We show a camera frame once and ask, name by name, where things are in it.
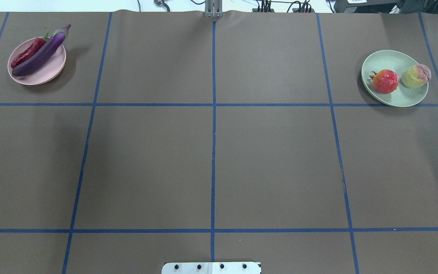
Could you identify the red pomegranate toy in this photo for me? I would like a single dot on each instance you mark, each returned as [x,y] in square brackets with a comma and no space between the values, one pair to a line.
[384,81]

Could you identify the purple eggplant toy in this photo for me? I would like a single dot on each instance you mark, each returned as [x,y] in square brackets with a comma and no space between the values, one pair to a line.
[44,54]

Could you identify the red chili pepper toy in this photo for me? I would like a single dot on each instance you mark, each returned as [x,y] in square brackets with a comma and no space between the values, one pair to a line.
[34,47]

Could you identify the peach toy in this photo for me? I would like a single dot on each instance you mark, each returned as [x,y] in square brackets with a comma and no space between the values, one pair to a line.
[415,76]

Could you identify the pink plate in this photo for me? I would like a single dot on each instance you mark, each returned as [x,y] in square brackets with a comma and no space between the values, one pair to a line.
[46,73]

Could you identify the green plate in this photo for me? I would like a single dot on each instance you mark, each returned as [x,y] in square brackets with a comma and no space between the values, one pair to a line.
[398,62]

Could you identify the aluminium frame post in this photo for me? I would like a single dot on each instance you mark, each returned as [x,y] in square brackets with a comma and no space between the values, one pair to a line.
[213,8]

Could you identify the white pedestal column base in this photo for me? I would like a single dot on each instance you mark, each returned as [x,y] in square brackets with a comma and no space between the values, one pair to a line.
[235,267]

